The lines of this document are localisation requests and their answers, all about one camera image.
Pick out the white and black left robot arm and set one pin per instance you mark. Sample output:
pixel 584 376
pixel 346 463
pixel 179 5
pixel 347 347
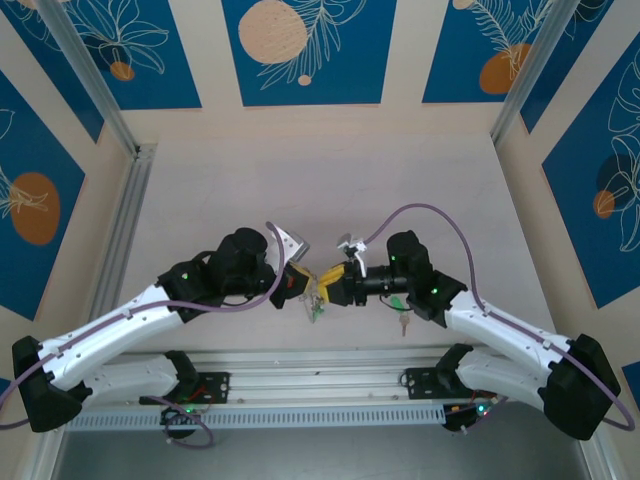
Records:
pixel 100 330

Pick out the key with green tag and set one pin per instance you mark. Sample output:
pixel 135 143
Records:
pixel 398 303

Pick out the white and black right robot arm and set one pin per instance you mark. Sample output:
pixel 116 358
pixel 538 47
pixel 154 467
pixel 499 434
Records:
pixel 500 325

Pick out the aluminium frame post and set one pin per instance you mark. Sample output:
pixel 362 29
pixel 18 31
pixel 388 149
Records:
pixel 535 65
pixel 85 65

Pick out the blue floral wall panel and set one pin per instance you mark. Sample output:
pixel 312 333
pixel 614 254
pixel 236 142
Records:
pixel 600 225
pixel 50 75
pixel 310 50
pixel 480 50
pixel 150 50
pixel 575 65
pixel 35 225

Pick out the keyring with keys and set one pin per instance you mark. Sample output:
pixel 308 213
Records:
pixel 315 310

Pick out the aluminium table side rail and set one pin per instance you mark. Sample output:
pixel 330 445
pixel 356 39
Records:
pixel 132 210

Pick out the aluminium base beam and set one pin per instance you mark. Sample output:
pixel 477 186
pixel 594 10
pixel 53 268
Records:
pixel 320 385

